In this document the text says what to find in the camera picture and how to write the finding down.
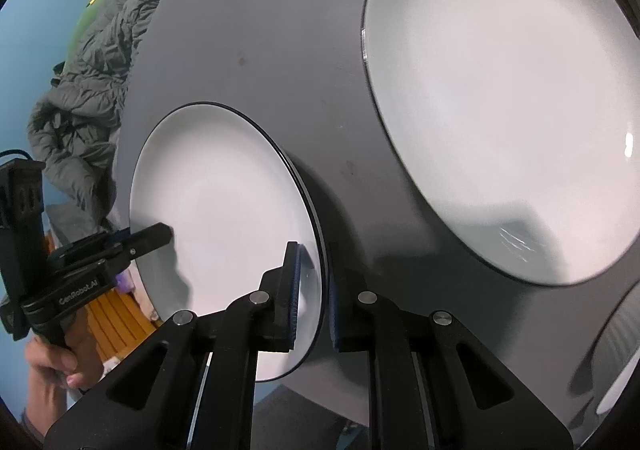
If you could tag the grey quilted blanket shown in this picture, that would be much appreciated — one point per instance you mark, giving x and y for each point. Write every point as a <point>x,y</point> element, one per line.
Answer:
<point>95,94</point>

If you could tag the green cloth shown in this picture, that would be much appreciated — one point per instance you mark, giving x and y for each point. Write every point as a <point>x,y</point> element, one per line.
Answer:
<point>85,24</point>

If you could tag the purple object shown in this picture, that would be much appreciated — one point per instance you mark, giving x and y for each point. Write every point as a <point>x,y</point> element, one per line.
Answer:
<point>123,282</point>

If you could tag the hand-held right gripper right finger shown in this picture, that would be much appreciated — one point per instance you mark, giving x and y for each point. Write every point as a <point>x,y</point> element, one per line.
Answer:
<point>334,325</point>

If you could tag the person's left hand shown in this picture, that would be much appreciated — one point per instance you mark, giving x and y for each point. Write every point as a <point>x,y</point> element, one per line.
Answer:
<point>55,370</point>

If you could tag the white plate black rim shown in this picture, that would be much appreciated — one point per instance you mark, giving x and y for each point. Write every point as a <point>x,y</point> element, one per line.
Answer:
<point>500,104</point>
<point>225,205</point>

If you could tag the person's left forearm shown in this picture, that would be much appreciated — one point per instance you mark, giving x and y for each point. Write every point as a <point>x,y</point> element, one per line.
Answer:
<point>31,430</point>

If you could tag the blue-grey bowl black rim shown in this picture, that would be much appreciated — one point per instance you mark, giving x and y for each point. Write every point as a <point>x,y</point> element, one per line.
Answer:
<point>607,355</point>

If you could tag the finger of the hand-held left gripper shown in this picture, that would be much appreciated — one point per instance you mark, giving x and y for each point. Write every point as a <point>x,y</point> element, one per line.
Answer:
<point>80,252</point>
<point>150,239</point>

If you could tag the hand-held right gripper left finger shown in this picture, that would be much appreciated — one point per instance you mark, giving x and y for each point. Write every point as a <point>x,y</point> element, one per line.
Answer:
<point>295,300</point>

